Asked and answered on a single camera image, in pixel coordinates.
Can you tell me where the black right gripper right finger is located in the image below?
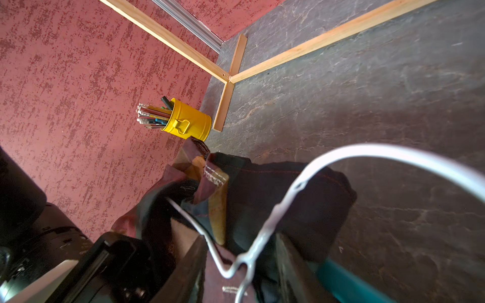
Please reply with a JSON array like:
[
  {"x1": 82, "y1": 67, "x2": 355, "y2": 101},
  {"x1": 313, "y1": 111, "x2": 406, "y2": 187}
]
[{"x1": 275, "y1": 233, "x2": 337, "y2": 302}]

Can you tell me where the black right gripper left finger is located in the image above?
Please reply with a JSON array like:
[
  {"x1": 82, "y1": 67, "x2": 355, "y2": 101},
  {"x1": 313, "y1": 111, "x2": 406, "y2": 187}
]
[{"x1": 150, "y1": 236, "x2": 208, "y2": 302}]

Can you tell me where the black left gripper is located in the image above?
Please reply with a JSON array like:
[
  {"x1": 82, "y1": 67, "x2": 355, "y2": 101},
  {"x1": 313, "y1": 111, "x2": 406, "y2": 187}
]
[{"x1": 47, "y1": 232, "x2": 155, "y2": 302}]

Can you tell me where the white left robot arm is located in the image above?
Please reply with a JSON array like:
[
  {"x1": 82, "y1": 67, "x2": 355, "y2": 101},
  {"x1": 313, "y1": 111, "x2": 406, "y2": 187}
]
[{"x1": 1, "y1": 151, "x2": 157, "y2": 302}]

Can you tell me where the teal plastic basket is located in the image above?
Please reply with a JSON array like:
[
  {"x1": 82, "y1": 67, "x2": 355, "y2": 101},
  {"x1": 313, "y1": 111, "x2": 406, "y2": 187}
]
[{"x1": 316, "y1": 258, "x2": 395, "y2": 303}]

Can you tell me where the yellow metal bucket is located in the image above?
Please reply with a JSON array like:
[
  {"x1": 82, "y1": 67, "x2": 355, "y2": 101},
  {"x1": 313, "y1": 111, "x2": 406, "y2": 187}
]
[{"x1": 163, "y1": 98, "x2": 212, "y2": 141}]

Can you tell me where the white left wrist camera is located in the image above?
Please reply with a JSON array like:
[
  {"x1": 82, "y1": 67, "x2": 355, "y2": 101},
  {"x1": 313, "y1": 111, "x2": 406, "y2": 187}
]
[{"x1": 6, "y1": 260, "x2": 79, "y2": 303}]

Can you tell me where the wooden clothes rack frame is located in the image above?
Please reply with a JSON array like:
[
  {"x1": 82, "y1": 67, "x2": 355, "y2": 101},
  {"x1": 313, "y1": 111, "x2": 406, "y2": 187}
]
[{"x1": 103, "y1": 0, "x2": 434, "y2": 132}]

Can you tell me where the aluminium corner post left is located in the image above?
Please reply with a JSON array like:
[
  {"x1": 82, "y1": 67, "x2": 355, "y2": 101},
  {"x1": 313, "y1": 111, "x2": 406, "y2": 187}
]
[{"x1": 152, "y1": 0, "x2": 224, "y2": 54}]

